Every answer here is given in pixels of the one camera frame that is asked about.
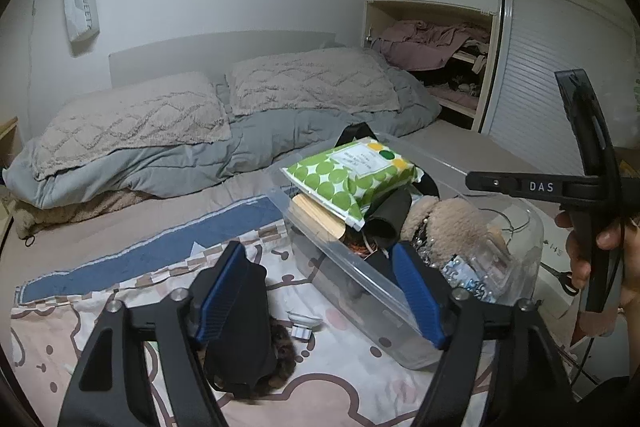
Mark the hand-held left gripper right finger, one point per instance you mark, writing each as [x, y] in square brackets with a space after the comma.
[417, 297]

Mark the green dotted wet wipes packet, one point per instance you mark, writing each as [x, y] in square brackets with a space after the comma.
[350, 179]

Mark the cartoon printed blanket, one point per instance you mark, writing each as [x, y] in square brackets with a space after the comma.
[100, 332]

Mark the white shutter door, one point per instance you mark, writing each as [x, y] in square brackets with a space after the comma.
[545, 67]

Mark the black pouch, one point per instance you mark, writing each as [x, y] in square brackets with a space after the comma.
[390, 217]

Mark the clear nail tips box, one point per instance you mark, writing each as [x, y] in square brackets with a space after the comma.
[480, 269]

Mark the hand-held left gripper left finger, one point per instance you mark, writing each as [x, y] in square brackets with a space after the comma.
[225, 292]

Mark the person's right hand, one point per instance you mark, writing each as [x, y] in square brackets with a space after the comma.
[577, 257]

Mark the grey duvet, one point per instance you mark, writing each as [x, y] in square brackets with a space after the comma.
[200, 162]

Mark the wooden bedside shelf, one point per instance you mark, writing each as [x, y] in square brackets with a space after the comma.
[7, 137]

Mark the black cloth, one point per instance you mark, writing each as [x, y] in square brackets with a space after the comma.
[240, 337]

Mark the brown fur piece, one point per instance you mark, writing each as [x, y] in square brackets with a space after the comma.
[282, 347]

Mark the beige plush pouch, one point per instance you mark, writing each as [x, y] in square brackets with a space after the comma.
[457, 222]

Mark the beige textured pillow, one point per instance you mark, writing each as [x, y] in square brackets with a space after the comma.
[130, 122]
[310, 82]

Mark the pale grey headboard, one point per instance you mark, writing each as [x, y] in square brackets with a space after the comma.
[175, 54]

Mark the white paper bag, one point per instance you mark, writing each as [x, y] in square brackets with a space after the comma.
[80, 9]

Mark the wooden closet niche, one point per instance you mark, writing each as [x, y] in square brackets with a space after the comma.
[487, 72]

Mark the pink clothes pile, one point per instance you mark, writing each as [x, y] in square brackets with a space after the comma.
[425, 39]

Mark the beige fluffy blanket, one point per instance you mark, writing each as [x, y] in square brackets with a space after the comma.
[65, 212]

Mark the dark clothes pile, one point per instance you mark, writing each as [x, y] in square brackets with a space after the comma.
[460, 79]

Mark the clear plastic storage box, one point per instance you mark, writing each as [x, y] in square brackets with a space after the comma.
[380, 307]

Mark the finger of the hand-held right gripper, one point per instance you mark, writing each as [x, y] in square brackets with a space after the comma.
[520, 186]
[592, 127]

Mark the light wooden block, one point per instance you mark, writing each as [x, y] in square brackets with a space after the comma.
[315, 216]

